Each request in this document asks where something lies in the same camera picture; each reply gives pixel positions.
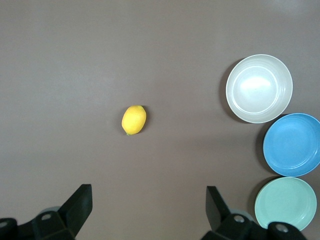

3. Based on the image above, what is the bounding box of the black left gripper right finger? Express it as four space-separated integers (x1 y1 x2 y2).
201 186 254 240

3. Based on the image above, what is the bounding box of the yellow lemon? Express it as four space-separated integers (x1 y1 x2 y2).
121 104 147 136

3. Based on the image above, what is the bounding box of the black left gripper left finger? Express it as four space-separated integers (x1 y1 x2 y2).
31 184 94 240

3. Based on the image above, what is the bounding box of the light green plate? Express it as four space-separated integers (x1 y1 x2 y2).
254 176 318 232

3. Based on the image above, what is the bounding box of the beige plate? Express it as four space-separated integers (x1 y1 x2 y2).
225 54 294 124

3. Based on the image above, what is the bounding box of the blue plate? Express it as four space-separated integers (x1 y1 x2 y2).
262 112 320 177

